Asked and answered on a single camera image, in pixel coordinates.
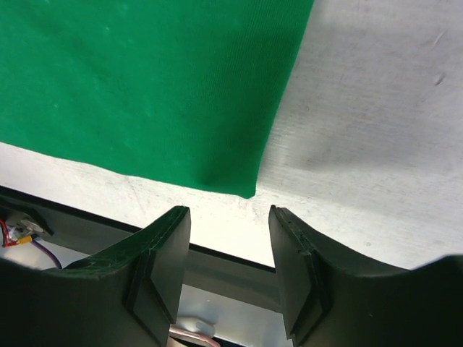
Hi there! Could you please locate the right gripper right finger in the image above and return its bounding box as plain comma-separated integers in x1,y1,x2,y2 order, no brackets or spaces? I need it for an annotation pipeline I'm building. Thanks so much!
268,206,462,346

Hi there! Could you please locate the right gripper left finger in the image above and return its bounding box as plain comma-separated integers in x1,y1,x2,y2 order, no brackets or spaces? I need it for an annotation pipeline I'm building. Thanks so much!
1,206,191,346

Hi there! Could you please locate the green t shirt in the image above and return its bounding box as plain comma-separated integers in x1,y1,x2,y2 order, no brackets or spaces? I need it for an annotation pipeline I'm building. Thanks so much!
1,1,313,198

